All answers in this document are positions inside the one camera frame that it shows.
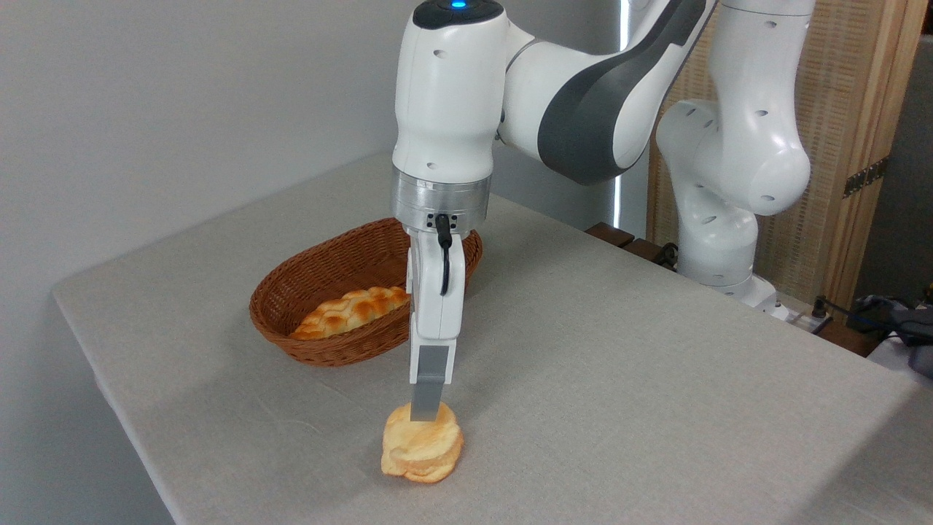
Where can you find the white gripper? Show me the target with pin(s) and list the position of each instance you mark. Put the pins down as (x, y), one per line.
(430, 306)

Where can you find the round toasted bread bun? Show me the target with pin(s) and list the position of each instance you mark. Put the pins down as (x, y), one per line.
(423, 450)

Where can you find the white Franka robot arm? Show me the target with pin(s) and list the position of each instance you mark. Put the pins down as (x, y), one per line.
(452, 95)

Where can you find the long braided bread loaf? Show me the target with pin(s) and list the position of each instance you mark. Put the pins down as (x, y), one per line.
(350, 312)

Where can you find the brown wicker basket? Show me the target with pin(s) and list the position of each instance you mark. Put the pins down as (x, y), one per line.
(321, 270)

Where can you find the grey tablecloth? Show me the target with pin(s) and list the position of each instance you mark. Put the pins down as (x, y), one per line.
(619, 408)

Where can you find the brown wooden slat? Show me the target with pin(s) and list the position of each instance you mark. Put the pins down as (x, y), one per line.
(645, 250)
(609, 234)

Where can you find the white power strip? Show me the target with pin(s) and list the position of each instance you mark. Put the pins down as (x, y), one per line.
(798, 315)

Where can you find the dark blue-grey bundle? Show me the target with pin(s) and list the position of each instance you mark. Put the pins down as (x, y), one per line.
(900, 321)

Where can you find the dark metal screen hinge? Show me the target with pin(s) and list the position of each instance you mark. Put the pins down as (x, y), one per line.
(866, 177)

